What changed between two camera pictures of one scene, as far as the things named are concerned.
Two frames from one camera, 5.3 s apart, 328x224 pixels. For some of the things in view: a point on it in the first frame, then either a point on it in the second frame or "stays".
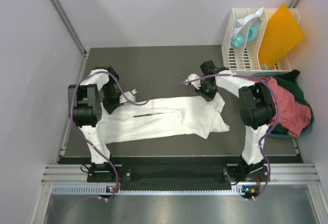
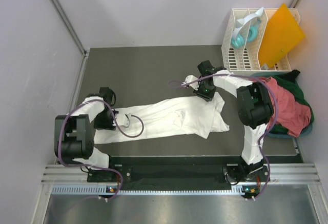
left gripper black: [110, 106] to [99, 124]
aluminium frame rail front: [282, 173] stays
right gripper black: [207, 97] stays
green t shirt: [287, 82] stays
